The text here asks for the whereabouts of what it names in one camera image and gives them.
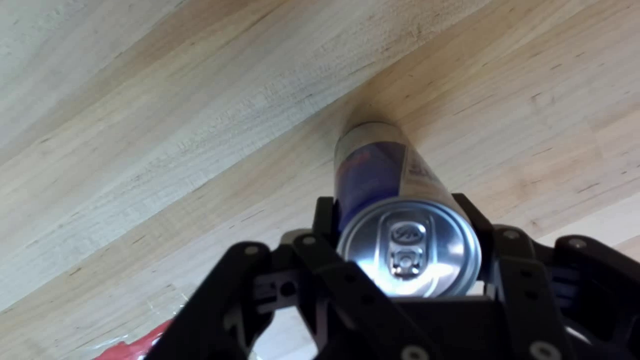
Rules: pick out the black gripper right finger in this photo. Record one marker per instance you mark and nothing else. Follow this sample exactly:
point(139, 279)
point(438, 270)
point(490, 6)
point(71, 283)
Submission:
point(553, 292)

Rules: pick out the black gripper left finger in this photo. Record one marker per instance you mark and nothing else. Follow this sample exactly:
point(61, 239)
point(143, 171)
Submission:
point(267, 292)

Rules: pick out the red bull can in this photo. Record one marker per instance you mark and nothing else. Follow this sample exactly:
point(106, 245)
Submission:
point(400, 227)

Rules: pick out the red and white flat packet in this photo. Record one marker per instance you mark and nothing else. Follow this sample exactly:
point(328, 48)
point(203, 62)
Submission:
point(136, 347)

